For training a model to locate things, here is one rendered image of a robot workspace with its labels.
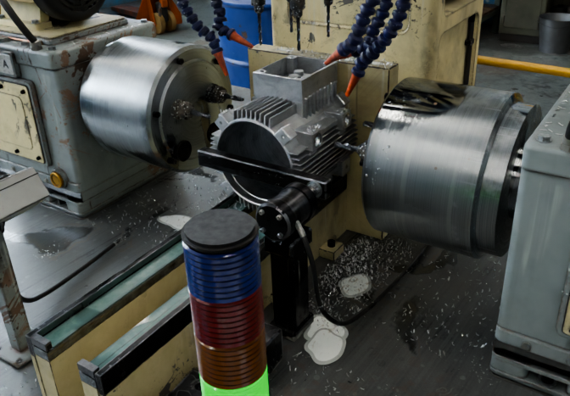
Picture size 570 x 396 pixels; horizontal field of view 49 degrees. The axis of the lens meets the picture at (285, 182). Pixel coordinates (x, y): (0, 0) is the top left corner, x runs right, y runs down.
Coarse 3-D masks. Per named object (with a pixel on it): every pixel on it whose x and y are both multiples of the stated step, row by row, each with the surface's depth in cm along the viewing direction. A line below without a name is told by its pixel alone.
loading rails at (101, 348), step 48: (336, 192) 117; (96, 288) 90; (144, 288) 94; (48, 336) 83; (96, 336) 87; (144, 336) 81; (192, 336) 89; (48, 384) 84; (96, 384) 76; (144, 384) 82
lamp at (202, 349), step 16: (208, 352) 51; (224, 352) 51; (240, 352) 51; (256, 352) 52; (208, 368) 52; (224, 368) 51; (240, 368) 51; (256, 368) 53; (224, 384) 52; (240, 384) 52
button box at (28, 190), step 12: (0, 180) 87; (12, 180) 88; (24, 180) 90; (36, 180) 91; (0, 192) 87; (12, 192) 88; (24, 192) 89; (36, 192) 90; (48, 192) 92; (0, 204) 86; (12, 204) 87; (24, 204) 88; (36, 204) 94; (0, 216) 86; (12, 216) 90
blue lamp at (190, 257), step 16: (256, 240) 48; (192, 256) 47; (208, 256) 46; (224, 256) 46; (240, 256) 47; (256, 256) 49; (192, 272) 48; (208, 272) 47; (224, 272) 47; (240, 272) 48; (256, 272) 49; (192, 288) 49; (208, 288) 48; (224, 288) 48; (240, 288) 48; (256, 288) 50
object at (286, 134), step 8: (336, 96) 112; (344, 96) 113; (336, 104) 113; (344, 104) 112; (216, 120) 106; (224, 120) 105; (288, 128) 99; (280, 136) 99; (288, 136) 99; (296, 136) 100; (224, 184) 111; (232, 192) 112
